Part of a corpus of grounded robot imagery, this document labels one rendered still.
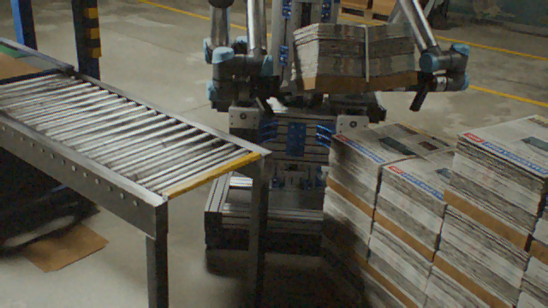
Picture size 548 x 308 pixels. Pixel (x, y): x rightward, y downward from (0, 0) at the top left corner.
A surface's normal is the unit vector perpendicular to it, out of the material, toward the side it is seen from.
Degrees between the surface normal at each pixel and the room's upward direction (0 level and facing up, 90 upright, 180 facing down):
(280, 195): 0
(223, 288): 0
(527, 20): 90
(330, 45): 69
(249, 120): 90
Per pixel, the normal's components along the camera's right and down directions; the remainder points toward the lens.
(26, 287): 0.06, -0.90
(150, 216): -0.63, 0.30
